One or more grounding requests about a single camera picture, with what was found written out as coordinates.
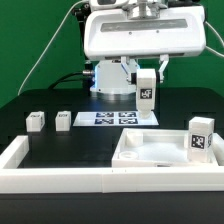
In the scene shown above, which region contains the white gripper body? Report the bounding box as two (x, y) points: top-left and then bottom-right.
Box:
(84, 6), (206, 61)

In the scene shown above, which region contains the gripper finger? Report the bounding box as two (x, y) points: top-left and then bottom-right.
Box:
(121, 56), (137, 84)
(156, 54), (169, 83)

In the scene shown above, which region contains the white square table top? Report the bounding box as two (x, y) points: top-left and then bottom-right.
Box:
(111, 128), (218, 168)

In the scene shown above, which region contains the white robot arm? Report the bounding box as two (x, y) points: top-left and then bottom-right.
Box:
(84, 0), (206, 96)

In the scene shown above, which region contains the white sheet with tags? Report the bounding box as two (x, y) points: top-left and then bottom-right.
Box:
(73, 111), (158, 126)

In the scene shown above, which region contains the white U-shaped fence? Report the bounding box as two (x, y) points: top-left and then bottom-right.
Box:
(0, 135), (224, 194)

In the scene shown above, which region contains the white cable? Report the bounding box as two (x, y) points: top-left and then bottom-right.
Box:
(17, 0), (88, 97)

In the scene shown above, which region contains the black cable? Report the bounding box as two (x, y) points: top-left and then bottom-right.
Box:
(48, 72), (85, 90)

